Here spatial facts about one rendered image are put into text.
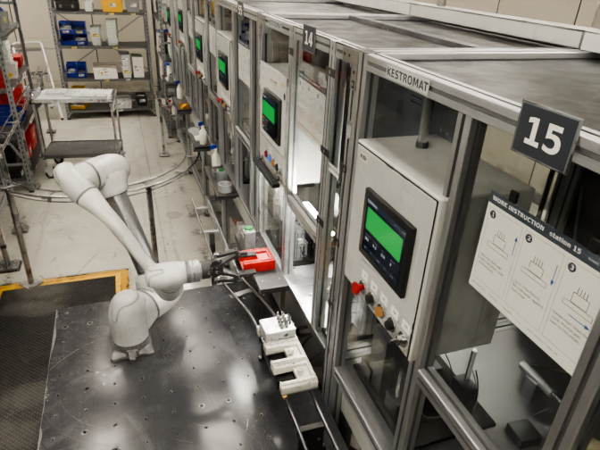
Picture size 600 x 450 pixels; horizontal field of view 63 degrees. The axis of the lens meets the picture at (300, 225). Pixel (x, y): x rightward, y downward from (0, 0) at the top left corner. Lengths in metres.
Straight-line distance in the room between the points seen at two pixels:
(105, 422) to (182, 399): 0.29
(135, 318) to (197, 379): 0.37
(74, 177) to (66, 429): 0.96
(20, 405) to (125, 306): 1.23
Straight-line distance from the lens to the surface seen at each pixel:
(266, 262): 2.39
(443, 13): 2.53
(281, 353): 2.07
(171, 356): 2.32
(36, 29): 9.34
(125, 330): 2.26
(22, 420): 3.20
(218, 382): 2.18
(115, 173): 2.27
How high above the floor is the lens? 2.23
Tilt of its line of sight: 28 degrees down
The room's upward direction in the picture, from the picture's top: 3 degrees clockwise
